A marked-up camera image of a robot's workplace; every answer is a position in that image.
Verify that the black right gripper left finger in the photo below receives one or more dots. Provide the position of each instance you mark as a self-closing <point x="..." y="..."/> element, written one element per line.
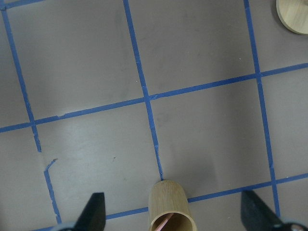
<point x="93" y="216"/>

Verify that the pink chopstick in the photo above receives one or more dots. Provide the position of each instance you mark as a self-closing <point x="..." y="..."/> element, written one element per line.
<point x="164" y="222"/>

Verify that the bamboo chopstick holder cup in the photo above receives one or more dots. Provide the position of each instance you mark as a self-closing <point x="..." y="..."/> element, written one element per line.
<point x="166" y="197"/>

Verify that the wooden mug tree stand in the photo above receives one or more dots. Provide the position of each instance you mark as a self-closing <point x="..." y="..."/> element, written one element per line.
<point x="294" y="15"/>

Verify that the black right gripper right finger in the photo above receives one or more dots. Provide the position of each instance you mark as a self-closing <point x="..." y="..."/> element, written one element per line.
<point x="256" y="215"/>

